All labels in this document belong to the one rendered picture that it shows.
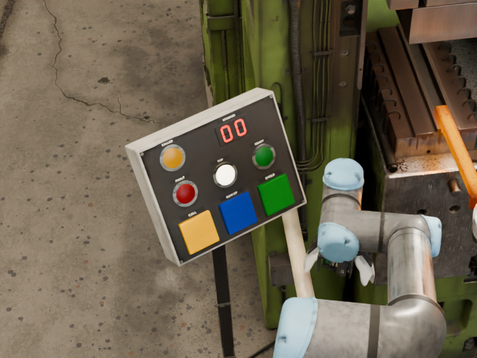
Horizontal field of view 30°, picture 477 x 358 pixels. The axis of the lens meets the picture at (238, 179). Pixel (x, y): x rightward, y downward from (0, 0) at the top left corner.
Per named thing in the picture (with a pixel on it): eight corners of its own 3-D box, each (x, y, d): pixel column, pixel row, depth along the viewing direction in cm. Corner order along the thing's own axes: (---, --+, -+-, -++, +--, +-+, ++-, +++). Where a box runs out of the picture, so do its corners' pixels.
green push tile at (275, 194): (296, 202, 203) (286, 173, 200) (268, 216, 200) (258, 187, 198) (292, 201, 204) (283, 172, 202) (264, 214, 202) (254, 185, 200)
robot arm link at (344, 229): (379, 242, 157) (382, 196, 164) (315, 236, 158) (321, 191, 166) (376, 269, 163) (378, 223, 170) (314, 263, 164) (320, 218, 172)
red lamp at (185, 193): (197, 204, 192) (196, 190, 189) (175, 207, 192) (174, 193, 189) (196, 193, 194) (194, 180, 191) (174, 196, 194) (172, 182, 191)
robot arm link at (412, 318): (462, 339, 118) (441, 199, 164) (379, 331, 120) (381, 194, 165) (452, 413, 123) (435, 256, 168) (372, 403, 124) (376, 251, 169)
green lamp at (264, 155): (275, 167, 198) (275, 153, 195) (254, 169, 198) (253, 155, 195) (273, 157, 201) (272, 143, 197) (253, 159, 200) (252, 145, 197)
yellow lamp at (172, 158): (184, 169, 189) (183, 155, 186) (162, 171, 189) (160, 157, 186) (184, 158, 191) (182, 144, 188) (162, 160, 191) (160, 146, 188)
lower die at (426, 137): (473, 149, 221) (479, 124, 214) (394, 158, 220) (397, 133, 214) (430, 43, 249) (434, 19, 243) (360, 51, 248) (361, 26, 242)
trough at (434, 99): (458, 131, 215) (458, 126, 214) (436, 133, 215) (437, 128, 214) (415, 25, 244) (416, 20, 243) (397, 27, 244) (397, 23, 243)
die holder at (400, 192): (506, 270, 250) (539, 160, 217) (373, 286, 248) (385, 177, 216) (452, 133, 288) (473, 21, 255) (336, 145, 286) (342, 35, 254)
